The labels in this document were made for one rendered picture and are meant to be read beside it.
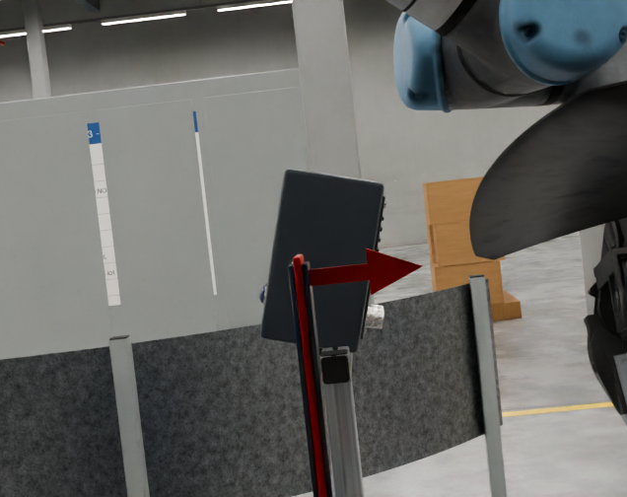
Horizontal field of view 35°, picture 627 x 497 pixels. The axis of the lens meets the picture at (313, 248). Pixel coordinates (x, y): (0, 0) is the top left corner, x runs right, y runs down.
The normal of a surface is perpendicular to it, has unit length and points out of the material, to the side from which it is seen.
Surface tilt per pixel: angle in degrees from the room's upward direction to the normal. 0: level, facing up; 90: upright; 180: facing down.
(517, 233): 157
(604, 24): 89
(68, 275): 90
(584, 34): 90
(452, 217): 90
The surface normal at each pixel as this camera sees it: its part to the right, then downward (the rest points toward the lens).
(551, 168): 0.04, 0.97
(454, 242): -0.06, 0.06
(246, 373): 0.39, 0.00
